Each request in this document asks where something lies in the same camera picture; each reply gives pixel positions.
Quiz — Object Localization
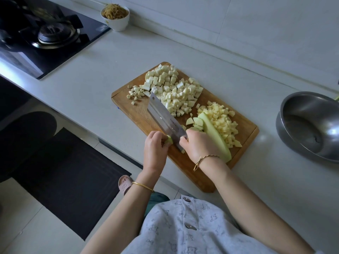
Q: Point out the person's right forearm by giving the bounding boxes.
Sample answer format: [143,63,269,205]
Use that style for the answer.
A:
[197,156,316,254]

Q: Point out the wooden cutting board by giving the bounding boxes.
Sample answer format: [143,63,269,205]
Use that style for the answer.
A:
[111,62,260,194]

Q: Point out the deep stainless steel bowl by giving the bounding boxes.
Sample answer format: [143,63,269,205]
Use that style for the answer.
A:
[275,91,339,164]

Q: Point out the green cucumber half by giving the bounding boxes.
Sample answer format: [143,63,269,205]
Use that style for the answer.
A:
[197,112,233,163]

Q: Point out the pile of garlic cloves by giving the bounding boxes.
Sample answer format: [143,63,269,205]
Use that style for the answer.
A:
[125,85,145,106]

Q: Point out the peeled yellow potato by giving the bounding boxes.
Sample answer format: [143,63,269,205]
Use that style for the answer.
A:
[197,100,243,149]

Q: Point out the dark green trousers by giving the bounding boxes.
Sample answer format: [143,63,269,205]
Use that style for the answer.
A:
[143,190,171,217]

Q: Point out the person's left hand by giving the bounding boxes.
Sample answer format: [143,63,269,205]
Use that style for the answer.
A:
[143,131,172,176]

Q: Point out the black floor mat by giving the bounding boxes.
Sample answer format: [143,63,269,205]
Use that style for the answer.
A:
[0,112,132,241]

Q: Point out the braided cord bracelet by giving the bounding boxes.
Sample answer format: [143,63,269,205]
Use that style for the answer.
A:
[193,154,221,173]

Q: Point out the white patterned garment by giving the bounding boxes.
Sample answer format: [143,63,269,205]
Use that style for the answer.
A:
[122,194,279,254]

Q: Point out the person's right hand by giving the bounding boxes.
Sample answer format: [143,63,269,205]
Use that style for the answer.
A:
[179,129,220,165]

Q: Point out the person's left forearm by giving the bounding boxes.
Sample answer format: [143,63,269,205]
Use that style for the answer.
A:
[81,169,161,254]

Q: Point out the person's left foot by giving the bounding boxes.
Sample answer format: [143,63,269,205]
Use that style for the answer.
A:
[118,174,134,196]

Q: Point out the black gas stove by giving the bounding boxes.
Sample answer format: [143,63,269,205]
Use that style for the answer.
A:
[0,0,112,80]

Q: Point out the cleaver with wooden handle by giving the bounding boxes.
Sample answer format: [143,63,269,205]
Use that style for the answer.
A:
[147,92,189,154]

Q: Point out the pile of white diced vegetable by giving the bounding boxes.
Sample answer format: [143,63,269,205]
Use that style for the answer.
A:
[159,77,204,118]

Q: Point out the gold bangle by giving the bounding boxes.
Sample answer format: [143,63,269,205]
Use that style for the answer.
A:
[131,181,155,193]

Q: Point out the white bowl of noodles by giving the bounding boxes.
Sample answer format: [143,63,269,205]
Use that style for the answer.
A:
[100,4,131,33]

